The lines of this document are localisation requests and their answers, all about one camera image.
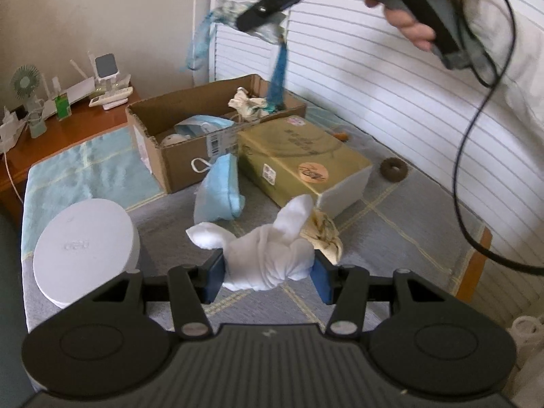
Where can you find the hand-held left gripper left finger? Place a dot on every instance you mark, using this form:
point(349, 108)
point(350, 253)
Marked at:
point(213, 278)

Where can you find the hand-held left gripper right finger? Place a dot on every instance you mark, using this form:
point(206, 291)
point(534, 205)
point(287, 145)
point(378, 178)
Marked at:
point(322, 282)

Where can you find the light blue sachet with tassel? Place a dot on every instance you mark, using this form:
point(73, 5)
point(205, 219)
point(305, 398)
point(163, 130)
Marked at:
point(278, 72)

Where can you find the brown cardboard box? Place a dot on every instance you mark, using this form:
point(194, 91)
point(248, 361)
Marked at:
point(182, 165)

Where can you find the person's right forearm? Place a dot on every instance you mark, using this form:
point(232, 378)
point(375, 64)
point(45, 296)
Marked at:
point(518, 51)

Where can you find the person's right hand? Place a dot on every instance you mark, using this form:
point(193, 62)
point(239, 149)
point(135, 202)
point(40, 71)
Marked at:
point(414, 29)

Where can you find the cream knotted sachet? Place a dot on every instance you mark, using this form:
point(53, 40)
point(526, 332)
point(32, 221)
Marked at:
point(325, 231)

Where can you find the white louvered door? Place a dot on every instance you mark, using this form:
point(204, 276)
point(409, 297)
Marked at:
point(361, 72)
point(242, 55)

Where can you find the light blue face mask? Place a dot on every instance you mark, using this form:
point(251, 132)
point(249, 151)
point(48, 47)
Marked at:
point(219, 191)

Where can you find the brown hair scrunchie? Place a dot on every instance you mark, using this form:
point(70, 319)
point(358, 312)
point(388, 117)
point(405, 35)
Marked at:
point(400, 174)

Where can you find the yellow-green gift box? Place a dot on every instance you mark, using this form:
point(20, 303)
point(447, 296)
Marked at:
point(289, 153)

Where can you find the small orange object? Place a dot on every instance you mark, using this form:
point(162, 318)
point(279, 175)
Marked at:
point(341, 137)

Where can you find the white remote control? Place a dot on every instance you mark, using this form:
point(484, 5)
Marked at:
point(106, 97)
point(119, 103)

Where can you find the wooden nightstand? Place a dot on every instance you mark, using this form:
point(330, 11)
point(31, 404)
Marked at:
point(63, 136)

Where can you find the white bundle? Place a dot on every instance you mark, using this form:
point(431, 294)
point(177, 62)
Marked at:
point(529, 340)

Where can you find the small green box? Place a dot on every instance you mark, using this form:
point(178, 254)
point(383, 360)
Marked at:
point(63, 108)

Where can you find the white router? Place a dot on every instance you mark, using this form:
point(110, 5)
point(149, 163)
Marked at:
point(78, 91)

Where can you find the small green cup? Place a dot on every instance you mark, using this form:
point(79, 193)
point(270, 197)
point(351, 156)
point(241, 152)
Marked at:
point(37, 127)

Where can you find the small green desk fan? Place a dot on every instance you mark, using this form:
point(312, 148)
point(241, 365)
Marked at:
point(24, 80)

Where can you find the wooden table frame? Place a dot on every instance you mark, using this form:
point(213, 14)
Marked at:
point(471, 272)

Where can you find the white camera on stand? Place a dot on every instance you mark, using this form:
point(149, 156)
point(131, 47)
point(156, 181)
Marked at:
point(105, 66)

